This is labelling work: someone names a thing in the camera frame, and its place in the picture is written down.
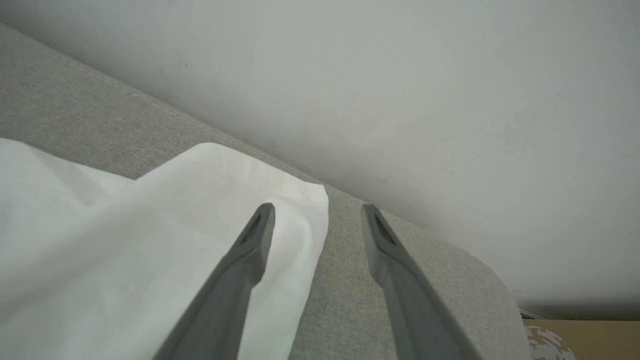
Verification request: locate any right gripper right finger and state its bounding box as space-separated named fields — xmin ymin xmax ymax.
xmin=360 ymin=203 xmax=484 ymax=360

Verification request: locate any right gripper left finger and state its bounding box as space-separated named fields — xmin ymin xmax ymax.
xmin=152 ymin=202 xmax=277 ymax=360

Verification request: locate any white shirt with blue trim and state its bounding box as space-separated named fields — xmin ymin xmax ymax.
xmin=0 ymin=137 xmax=330 ymax=360

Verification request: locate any grey fabric sofa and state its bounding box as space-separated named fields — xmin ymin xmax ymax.
xmin=0 ymin=22 xmax=532 ymax=360

